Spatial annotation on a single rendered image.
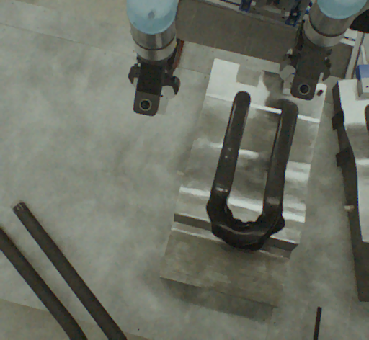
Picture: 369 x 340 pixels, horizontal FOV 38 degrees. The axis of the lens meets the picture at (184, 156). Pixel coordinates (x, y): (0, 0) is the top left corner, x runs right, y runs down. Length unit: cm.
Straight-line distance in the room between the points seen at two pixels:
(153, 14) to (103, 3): 154
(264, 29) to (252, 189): 105
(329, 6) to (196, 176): 43
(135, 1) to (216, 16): 126
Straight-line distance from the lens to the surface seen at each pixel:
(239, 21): 208
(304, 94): 107
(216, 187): 112
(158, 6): 82
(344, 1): 92
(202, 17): 208
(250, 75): 127
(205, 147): 118
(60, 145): 129
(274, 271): 117
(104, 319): 112
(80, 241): 124
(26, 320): 208
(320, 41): 102
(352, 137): 126
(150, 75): 99
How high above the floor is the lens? 201
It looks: 75 degrees down
